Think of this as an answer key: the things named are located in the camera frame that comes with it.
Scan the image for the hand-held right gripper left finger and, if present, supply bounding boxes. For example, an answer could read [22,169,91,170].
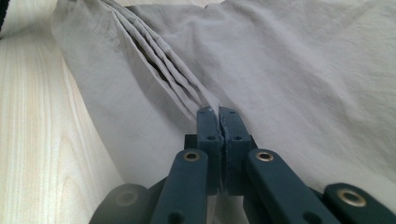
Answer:
[195,105,224,196]

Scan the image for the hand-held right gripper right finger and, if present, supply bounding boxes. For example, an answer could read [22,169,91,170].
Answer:
[218,105,254,197]

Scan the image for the khaki pants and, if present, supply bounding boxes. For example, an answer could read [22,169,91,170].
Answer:
[50,0,396,224]

